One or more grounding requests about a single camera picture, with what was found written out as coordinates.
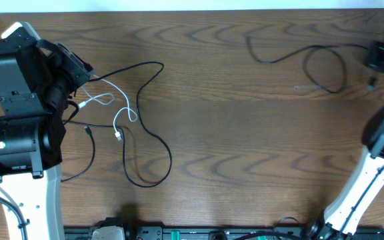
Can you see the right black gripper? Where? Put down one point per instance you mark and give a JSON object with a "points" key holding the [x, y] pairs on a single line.
{"points": [[378, 58]]}

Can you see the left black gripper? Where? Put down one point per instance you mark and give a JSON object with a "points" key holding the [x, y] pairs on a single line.
{"points": [[84, 68]]}

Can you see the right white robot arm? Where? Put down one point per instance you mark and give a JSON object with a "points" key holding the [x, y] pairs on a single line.
{"points": [[341, 218]]}

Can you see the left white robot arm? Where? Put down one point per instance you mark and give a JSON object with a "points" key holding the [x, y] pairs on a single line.
{"points": [[37, 81]]}

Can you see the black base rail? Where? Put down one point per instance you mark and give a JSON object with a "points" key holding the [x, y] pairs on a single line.
{"points": [[118, 228]]}

